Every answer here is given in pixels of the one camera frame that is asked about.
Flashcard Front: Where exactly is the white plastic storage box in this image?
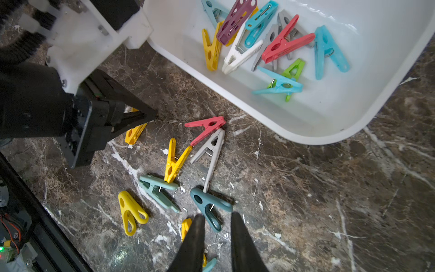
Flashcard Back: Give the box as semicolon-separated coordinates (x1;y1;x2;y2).
143;1;435;145

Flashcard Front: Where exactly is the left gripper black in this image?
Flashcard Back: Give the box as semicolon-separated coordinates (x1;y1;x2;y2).
1;62;157;168

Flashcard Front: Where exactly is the teal clothespin cluster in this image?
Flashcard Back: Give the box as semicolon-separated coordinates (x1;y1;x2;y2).
202;258;217;272
252;67;304;95

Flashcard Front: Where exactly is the lime green clothespin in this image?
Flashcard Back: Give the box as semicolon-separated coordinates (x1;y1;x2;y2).
268;58;306;103

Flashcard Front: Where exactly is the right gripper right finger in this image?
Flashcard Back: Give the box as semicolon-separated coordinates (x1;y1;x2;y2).
231;212;268;272

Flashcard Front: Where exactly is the white clothespin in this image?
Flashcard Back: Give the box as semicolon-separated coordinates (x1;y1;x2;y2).
222;23;263;75

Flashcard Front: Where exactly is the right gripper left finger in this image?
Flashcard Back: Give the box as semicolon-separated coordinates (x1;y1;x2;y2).
167;214;205;272

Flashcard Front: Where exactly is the maroon clothespin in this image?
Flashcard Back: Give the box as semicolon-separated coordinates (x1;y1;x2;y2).
216;0;257;45

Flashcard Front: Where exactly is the mint green clothespin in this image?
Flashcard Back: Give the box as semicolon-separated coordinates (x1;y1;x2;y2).
139;175;181;213

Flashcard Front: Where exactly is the red clothespin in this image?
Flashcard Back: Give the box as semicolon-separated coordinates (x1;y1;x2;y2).
262;15;316;63
184;116;226;147

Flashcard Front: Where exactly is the light teal clothespin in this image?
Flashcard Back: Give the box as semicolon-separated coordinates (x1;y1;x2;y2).
201;0;230;27

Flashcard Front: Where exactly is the dark teal clothespin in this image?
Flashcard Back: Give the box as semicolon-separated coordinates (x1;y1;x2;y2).
190;188;233;233

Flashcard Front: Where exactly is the orange yellow clothespin cluster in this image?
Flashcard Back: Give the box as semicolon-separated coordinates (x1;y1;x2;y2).
181;218;207;268

